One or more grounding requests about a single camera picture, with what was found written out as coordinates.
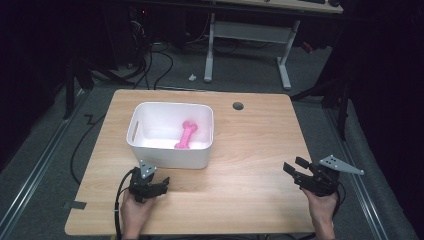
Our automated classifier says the black tape strip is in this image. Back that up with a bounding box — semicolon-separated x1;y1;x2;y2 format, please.
69;200;88;211

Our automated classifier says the metal floor rail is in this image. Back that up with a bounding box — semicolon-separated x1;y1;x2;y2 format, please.
323;108;390;240
0;94;87;236

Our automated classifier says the person's right hand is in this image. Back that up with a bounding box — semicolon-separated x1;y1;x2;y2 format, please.
301;188;340;231

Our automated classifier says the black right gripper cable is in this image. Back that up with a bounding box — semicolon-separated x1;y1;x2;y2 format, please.
332;181;348;221

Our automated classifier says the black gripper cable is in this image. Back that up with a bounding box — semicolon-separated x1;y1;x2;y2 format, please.
113;167;138;240
332;181;348;221

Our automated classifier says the black tripod stand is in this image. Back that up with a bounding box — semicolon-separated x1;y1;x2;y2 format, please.
62;54;135;120
290;78;352;141

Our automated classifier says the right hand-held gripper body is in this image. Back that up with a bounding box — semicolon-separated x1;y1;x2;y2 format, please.
294;154;365;198

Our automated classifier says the white-framed wooden desk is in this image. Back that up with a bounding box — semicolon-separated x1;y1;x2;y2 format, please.
199;0;344;91

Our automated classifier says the dark computer tower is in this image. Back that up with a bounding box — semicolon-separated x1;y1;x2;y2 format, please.
128;4;152;70

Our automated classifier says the pink bone toy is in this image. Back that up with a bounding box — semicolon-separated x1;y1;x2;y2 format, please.
174;120;199;150

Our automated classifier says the black floor cable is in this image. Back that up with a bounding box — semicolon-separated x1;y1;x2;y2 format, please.
133;43;175;91
69;113;108;186

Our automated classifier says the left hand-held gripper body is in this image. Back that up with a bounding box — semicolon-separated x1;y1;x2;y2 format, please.
128;159;158;205

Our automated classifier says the white plastic bin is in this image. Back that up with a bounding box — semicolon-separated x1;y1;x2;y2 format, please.
126;101;215;170

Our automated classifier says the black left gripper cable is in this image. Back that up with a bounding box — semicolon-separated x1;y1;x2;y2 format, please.
113;167;138;240

